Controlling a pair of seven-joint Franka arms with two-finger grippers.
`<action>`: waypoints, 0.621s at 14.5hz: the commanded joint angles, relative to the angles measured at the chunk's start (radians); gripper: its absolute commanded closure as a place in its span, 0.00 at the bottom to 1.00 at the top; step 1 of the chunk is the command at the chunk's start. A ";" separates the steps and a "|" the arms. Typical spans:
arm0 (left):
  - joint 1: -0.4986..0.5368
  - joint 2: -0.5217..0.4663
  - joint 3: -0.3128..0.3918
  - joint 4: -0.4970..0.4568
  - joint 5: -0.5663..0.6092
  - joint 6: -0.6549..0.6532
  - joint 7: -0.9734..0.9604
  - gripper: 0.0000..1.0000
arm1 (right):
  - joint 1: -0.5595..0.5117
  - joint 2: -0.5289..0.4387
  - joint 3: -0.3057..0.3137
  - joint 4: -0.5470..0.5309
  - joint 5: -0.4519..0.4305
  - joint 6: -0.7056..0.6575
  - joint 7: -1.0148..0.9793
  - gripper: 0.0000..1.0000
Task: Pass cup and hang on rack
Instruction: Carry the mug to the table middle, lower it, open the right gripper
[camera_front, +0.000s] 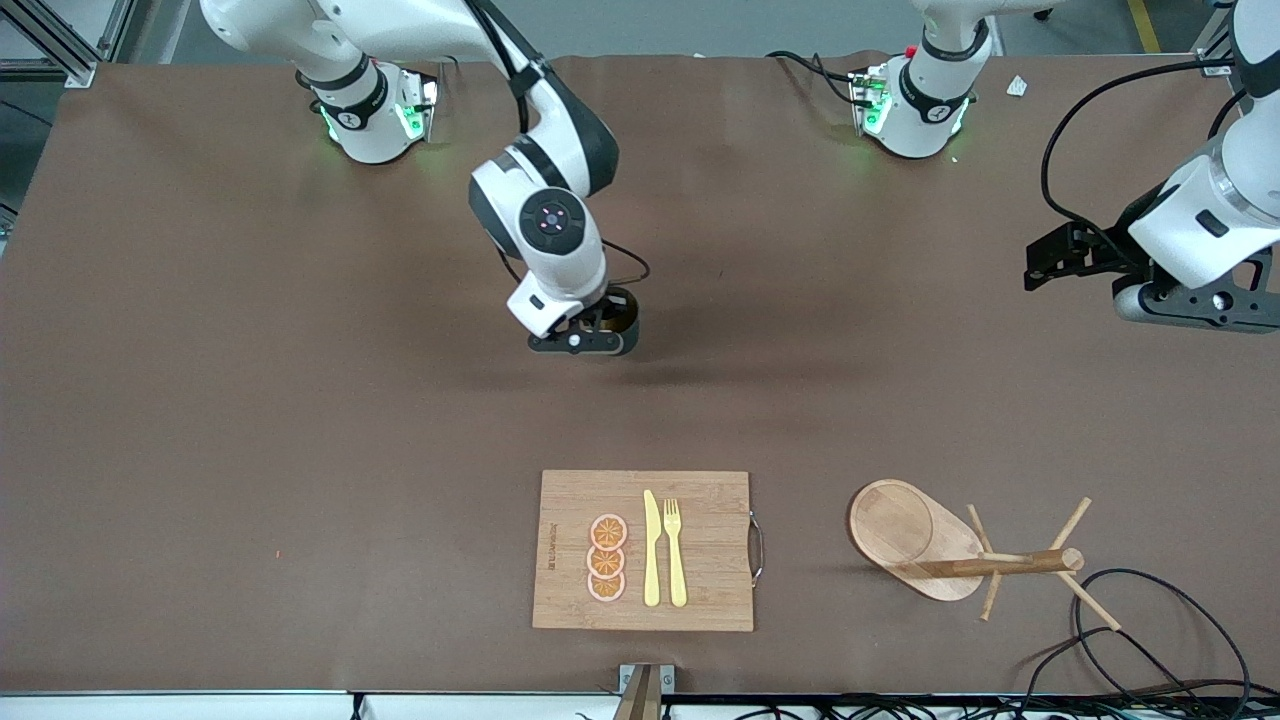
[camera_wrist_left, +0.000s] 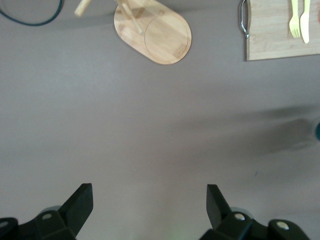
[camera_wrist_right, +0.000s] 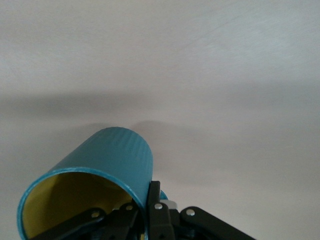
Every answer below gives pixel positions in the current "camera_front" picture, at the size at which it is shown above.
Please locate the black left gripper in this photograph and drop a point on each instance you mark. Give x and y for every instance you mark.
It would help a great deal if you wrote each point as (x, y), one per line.
(1118, 246)

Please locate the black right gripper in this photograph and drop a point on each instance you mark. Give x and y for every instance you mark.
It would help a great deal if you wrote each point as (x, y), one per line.
(622, 309)

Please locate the dark teal cup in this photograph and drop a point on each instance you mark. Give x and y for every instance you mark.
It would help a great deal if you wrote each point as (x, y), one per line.
(632, 322)

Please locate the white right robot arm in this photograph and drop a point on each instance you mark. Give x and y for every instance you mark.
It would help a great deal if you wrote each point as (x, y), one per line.
(545, 220)

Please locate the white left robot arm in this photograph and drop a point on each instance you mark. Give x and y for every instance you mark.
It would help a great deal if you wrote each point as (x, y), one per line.
(1200, 220)

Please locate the wooden cup rack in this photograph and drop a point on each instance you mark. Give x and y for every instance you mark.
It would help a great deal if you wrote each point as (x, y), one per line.
(900, 530)

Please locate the white paper scrap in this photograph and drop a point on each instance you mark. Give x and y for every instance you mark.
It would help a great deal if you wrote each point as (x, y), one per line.
(1017, 86)

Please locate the toy orange slice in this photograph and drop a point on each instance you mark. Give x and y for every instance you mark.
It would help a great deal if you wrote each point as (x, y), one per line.
(606, 588)
(605, 562)
(608, 529)

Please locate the yellow plastic knife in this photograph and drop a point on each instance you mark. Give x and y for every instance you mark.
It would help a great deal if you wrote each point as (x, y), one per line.
(652, 550)

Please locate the yellow plastic fork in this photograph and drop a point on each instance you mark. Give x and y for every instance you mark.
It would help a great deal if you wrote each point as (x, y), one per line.
(676, 560)

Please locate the bamboo cutting board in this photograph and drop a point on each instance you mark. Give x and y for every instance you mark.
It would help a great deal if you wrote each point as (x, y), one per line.
(705, 555)

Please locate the aluminium frame profile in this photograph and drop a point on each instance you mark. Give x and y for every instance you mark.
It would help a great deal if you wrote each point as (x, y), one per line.
(1212, 55)
(70, 65)

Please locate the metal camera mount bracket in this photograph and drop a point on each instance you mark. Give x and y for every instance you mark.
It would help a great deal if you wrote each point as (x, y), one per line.
(640, 690)

